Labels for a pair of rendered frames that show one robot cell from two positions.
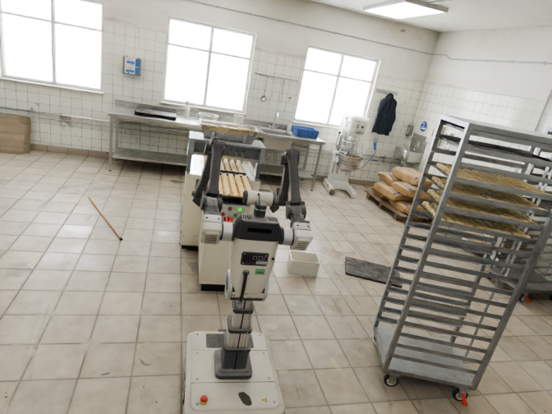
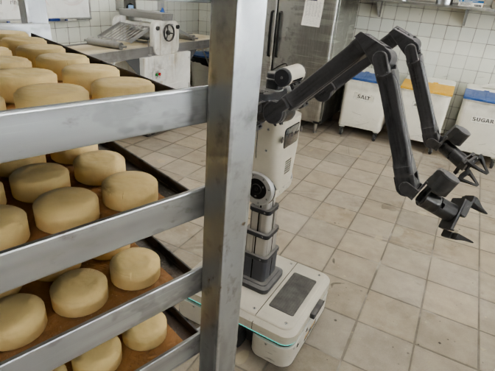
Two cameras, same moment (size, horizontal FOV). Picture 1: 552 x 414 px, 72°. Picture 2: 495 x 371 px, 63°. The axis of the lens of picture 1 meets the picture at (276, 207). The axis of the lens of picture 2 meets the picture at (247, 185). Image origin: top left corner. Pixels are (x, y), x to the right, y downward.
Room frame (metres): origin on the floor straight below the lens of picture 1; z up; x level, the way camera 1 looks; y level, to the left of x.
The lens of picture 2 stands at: (2.81, -1.17, 1.59)
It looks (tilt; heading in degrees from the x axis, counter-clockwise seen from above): 27 degrees down; 133
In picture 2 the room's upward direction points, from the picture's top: 5 degrees clockwise
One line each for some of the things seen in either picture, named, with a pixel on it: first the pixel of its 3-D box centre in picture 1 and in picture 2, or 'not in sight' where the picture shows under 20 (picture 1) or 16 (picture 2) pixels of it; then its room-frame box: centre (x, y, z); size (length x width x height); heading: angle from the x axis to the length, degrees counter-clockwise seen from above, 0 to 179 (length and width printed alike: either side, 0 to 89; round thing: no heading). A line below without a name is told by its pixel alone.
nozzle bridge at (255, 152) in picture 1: (225, 156); not in sight; (3.66, 0.58, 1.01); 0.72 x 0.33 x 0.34; 105
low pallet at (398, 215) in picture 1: (400, 206); not in sight; (6.30, -2.11, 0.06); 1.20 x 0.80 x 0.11; 19
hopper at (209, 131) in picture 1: (228, 132); not in sight; (3.66, 0.58, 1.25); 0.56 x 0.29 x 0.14; 105
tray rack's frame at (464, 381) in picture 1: (456, 260); not in sight; (2.34, -1.25, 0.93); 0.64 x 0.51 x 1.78; 88
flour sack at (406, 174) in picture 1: (412, 177); not in sight; (6.26, -2.14, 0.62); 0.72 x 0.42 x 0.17; 23
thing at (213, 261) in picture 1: (221, 229); not in sight; (3.17, 0.45, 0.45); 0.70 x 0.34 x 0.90; 15
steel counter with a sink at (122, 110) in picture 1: (221, 140); not in sight; (6.26, 1.10, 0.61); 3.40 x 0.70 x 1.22; 107
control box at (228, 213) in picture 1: (228, 213); not in sight; (2.82, 0.36, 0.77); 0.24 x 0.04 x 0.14; 105
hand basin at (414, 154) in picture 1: (411, 149); not in sight; (7.19, -2.28, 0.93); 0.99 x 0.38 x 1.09; 17
